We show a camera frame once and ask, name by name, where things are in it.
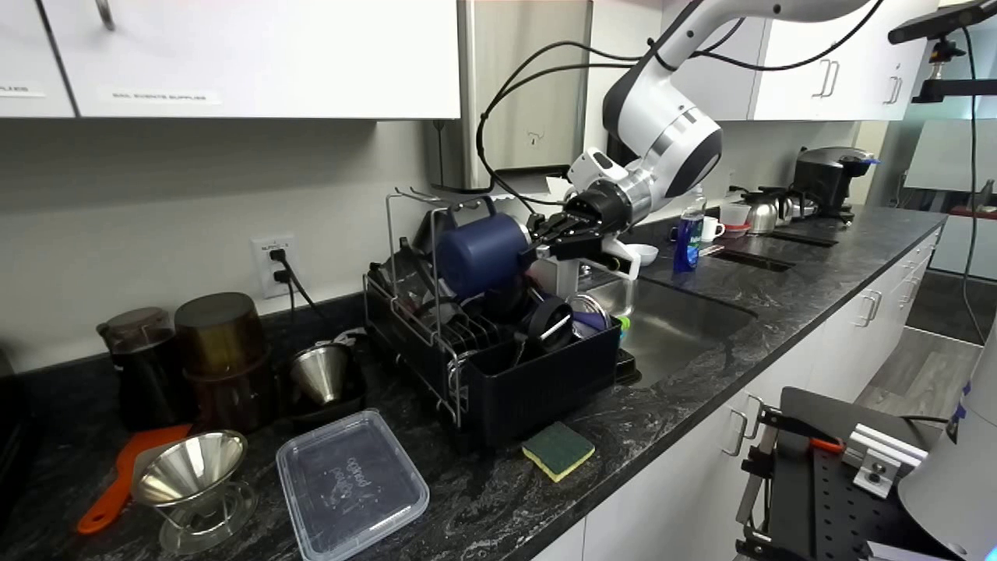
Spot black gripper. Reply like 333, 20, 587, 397
529, 177, 636, 262

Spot blue metal cup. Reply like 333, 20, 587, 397
433, 200, 538, 306

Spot stainless steel sink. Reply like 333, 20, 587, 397
587, 270, 760, 384

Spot black dish rack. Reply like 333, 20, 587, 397
363, 185, 640, 451

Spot red white cup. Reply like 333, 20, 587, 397
721, 201, 755, 247

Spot small steel cone cup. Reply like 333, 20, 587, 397
289, 340, 353, 408

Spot white cutting board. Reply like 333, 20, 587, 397
526, 251, 584, 306

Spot clear glass bowl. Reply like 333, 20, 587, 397
567, 294, 618, 340

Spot black mug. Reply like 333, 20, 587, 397
486, 285, 543, 324
516, 295, 578, 353

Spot steel paper towel dispenser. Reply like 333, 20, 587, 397
431, 0, 596, 196

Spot blue bottle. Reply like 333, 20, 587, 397
669, 214, 703, 278

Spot white mug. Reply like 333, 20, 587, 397
694, 213, 729, 247

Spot black counter mat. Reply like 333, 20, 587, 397
715, 247, 797, 275

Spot steel pot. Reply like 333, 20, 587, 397
746, 185, 792, 236

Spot green yellow sponge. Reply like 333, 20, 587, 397
516, 419, 601, 487

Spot black coffee machine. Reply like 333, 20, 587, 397
790, 142, 878, 223

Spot white base cabinets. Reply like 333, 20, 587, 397
532, 227, 944, 561

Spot clear plastic container lid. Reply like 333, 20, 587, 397
273, 404, 433, 561

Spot wide white cabinet door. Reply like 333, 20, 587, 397
39, 0, 466, 122

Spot large dark brown canister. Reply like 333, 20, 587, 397
171, 289, 273, 433

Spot silver metal clamp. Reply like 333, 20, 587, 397
841, 419, 932, 501

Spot black perforated cart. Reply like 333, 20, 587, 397
737, 384, 939, 561

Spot steel funnel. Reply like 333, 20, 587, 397
132, 427, 249, 512

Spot small dark lidded canister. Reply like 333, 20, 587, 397
93, 306, 190, 430

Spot clear glass jar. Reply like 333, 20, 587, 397
154, 492, 249, 558

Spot orange spatula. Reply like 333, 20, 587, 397
72, 420, 198, 540

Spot narrow white cabinet door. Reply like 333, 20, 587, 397
0, 0, 79, 119

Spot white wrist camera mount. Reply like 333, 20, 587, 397
567, 149, 627, 196

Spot black power plug cable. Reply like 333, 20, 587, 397
264, 247, 325, 314

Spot white wall outlet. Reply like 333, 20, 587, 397
249, 231, 300, 302

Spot red handled clamp tool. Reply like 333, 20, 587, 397
755, 402, 851, 462

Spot white cabinet with handles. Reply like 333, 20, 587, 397
715, 0, 939, 124

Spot black camera on stand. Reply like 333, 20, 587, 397
885, 0, 997, 105

